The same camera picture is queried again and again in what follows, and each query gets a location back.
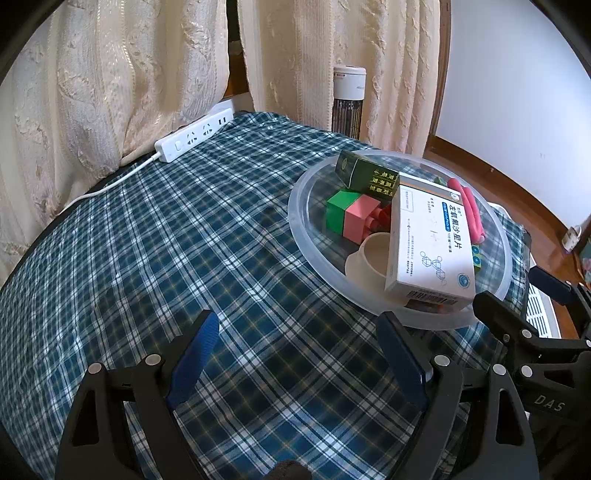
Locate white medicine box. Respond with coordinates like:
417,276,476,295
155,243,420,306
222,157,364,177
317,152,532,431
385,173,476,312

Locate white ceramic cup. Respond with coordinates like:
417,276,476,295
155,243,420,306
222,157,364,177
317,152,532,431
345,232,390,292

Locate red toy brick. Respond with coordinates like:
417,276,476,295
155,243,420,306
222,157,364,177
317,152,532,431
365,204,392,233

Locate pink and green block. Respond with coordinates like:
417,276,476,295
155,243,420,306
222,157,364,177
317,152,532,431
325,190,381,245

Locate dark green tea box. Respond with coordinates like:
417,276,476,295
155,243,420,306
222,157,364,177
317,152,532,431
335,150,399,202

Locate green brick blue dots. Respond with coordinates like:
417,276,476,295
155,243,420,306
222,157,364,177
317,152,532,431
472,245,483,273

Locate white plastic basket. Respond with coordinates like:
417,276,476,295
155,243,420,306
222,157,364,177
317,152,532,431
490,203,561,339

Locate blue plaid tablecloth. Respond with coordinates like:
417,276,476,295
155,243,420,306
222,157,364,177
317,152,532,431
0,110,532,480

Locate white power strip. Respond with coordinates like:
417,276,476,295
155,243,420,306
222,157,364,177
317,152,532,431
154,108,233,163

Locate white tower heater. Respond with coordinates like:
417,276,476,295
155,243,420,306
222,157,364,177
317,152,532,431
332,65,367,139

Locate cream patterned curtain left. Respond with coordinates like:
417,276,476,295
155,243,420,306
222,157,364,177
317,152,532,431
1,1,229,276

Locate cream curtain right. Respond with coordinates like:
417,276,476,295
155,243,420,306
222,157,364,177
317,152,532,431
238,0,451,156

